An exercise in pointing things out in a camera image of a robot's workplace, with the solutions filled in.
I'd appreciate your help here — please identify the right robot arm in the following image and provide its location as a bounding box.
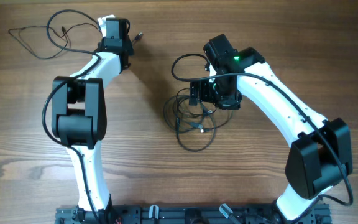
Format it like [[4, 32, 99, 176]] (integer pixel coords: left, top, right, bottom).
[[190, 34, 354, 223]]

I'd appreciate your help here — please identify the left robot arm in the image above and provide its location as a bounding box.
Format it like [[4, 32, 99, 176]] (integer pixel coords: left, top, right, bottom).
[[48, 15, 134, 223]]

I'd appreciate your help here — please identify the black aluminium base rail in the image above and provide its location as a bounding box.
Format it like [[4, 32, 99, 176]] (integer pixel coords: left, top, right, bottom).
[[55, 203, 332, 224]]

